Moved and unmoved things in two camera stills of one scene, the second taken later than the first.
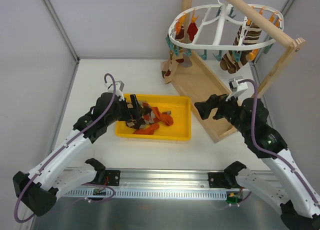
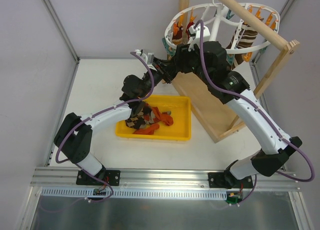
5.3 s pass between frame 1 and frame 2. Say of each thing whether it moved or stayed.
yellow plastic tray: stayed
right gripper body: moved
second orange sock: stayed
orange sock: stayed
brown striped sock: moved
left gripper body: moved
